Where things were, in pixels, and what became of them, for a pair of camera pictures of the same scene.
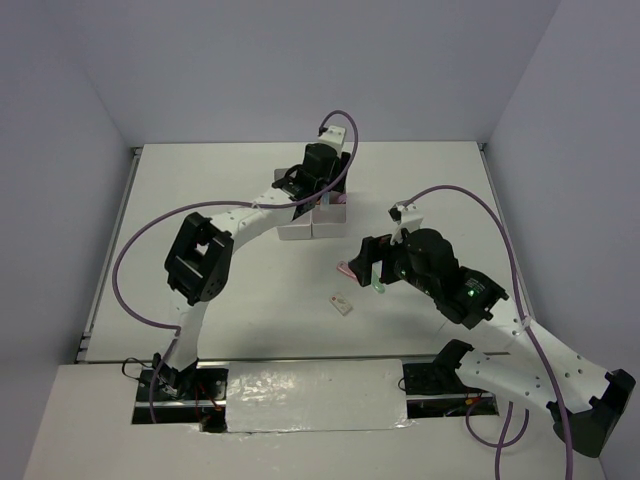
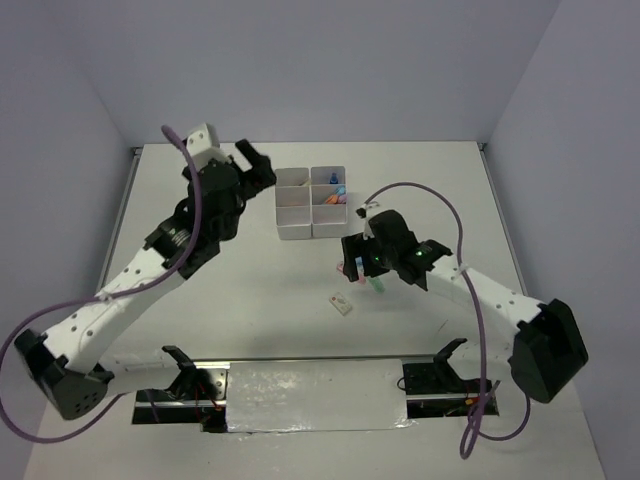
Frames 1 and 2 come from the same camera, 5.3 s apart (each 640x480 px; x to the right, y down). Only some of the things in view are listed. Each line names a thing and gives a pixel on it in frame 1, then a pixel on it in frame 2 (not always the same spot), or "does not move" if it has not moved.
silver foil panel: [319, 395] does not move
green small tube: [376, 275] does not move
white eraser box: [340, 304] does not move
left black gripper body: [337, 177] → [229, 227]
